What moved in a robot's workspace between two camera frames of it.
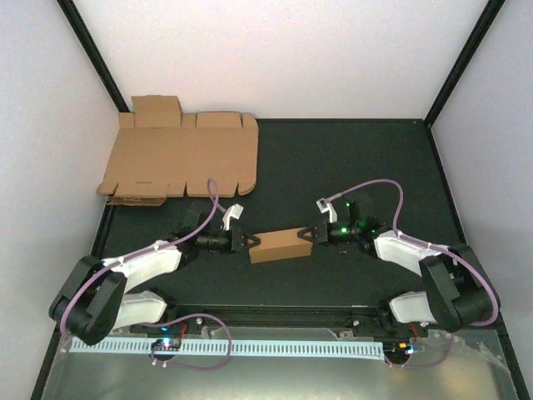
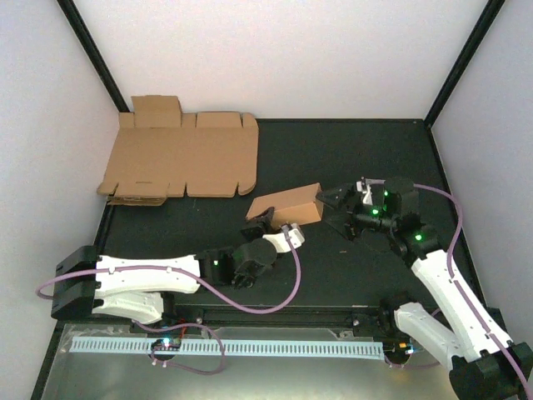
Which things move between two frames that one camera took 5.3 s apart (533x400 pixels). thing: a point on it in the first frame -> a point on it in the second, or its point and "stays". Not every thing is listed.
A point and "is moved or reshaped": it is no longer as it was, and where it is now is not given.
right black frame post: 469,49 stays
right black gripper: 307,230 -> 346,192
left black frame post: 93,55 stays
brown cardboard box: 279,245 is moved or reshaped
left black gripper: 236,242 -> 262,223
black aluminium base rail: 275,318 stays
